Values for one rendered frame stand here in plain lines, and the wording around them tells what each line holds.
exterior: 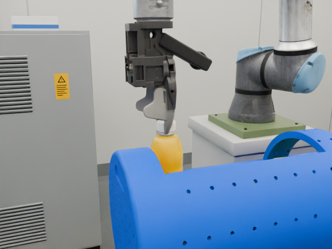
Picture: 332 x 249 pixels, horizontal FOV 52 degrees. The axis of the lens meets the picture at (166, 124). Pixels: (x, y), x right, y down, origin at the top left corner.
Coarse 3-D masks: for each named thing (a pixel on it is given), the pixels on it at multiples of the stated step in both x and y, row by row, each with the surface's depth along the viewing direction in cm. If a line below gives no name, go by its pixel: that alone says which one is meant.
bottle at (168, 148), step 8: (160, 136) 69; (168, 136) 68; (176, 136) 69; (152, 144) 69; (160, 144) 68; (168, 144) 68; (176, 144) 68; (160, 152) 68; (168, 152) 68; (176, 152) 68; (160, 160) 68; (168, 160) 68; (176, 160) 69; (168, 168) 68; (176, 168) 69
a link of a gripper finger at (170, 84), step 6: (174, 72) 63; (168, 78) 63; (174, 78) 63; (168, 84) 62; (174, 84) 63; (168, 90) 63; (174, 90) 63; (168, 96) 64; (174, 96) 63; (168, 102) 64; (174, 102) 64; (168, 108) 64; (174, 108) 64
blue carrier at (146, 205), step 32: (128, 160) 60; (256, 160) 89; (288, 160) 65; (320, 160) 66; (128, 192) 55; (160, 192) 55; (192, 192) 57; (224, 192) 58; (256, 192) 60; (288, 192) 61; (320, 192) 63; (128, 224) 58; (160, 224) 53; (192, 224) 55; (224, 224) 57; (256, 224) 58; (288, 224) 60; (320, 224) 63
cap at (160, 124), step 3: (159, 120) 70; (174, 120) 70; (159, 123) 68; (162, 123) 68; (174, 123) 68; (159, 126) 68; (162, 126) 68; (171, 126) 68; (174, 126) 68; (159, 129) 68; (162, 129) 68; (171, 129) 68; (174, 129) 69
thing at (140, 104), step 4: (148, 88) 69; (152, 88) 69; (148, 92) 69; (152, 92) 69; (148, 96) 69; (152, 96) 70; (140, 100) 69; (144, 100) 70; (148, 100) 70; (152, 100) 70; (136, 104) 69; (140, 104) 70; (144, 104) 70; (136, 108) 70; (140, 108) 70; (156, 120) 72
